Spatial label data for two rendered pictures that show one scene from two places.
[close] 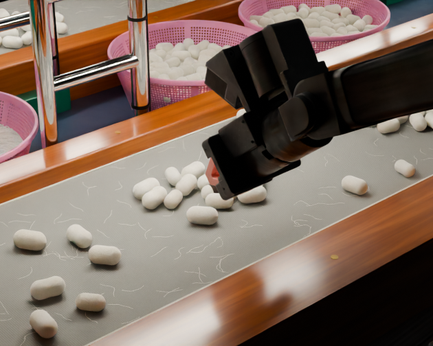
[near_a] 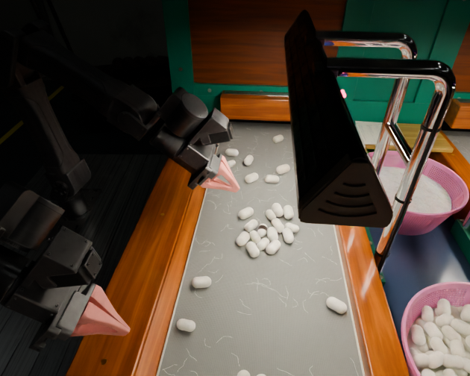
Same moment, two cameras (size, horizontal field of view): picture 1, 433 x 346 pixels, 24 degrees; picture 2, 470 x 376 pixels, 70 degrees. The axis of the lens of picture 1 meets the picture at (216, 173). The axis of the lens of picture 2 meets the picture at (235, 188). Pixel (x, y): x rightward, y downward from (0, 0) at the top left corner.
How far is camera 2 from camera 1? 1.46 m
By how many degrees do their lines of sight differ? 102
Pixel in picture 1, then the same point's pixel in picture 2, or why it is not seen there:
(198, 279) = (212, 193)
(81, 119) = not seen: hidden behind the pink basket
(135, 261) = (242, 186)
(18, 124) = (416, 220)
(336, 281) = (151, 204)
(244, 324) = (168, 173)
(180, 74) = not seen: outside the picture
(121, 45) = not seen: outside the picture
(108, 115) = not seen: hidden behind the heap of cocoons
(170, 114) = (359, 259)
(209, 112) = (350, 281)
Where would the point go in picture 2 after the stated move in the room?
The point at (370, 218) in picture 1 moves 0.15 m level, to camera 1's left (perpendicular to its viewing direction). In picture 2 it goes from (164, 246) to (221, 210)
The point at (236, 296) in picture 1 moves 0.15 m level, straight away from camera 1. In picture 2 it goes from (182, 180) to (222, 210)
